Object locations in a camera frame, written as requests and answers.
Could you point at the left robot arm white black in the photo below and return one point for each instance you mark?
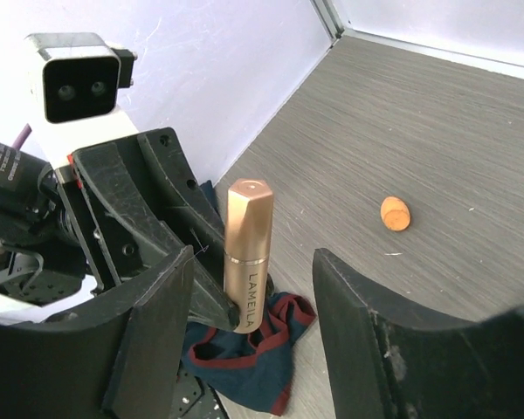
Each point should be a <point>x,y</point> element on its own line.
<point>8,166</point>

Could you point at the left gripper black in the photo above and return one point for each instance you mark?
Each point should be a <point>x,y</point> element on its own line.
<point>144,203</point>

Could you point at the small orange wooden object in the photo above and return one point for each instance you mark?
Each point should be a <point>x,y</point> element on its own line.
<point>395,214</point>

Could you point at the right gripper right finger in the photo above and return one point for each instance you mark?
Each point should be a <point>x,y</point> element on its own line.
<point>390,357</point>

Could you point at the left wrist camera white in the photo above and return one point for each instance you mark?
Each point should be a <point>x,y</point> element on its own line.
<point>74,80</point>

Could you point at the navy garment red trim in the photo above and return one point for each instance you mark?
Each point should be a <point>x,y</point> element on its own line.
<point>254,370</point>

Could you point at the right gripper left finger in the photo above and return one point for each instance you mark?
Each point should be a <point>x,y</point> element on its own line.
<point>114,356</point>

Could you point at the left aluminium corner post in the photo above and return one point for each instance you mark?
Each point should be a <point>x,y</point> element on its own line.
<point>333,17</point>

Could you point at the rose gold lipstick tube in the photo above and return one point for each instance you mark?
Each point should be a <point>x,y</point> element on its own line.
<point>247,244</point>

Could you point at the black mounting base plate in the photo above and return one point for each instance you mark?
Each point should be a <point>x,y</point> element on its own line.
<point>194,399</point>

